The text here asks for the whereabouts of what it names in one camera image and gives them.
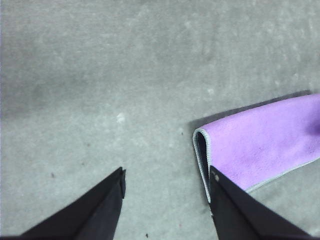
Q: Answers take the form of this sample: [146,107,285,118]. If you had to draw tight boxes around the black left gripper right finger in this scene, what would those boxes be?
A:
[208,165,320,240]

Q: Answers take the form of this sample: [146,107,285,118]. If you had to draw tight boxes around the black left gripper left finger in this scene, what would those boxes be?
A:
[14,166,127,240]

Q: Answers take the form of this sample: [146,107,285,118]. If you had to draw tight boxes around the purple towel with grey hem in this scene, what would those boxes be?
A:
[192,92,320,204]

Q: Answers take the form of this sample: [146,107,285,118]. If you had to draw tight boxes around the grey table cloth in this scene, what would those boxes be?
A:
[0,0,320,240]

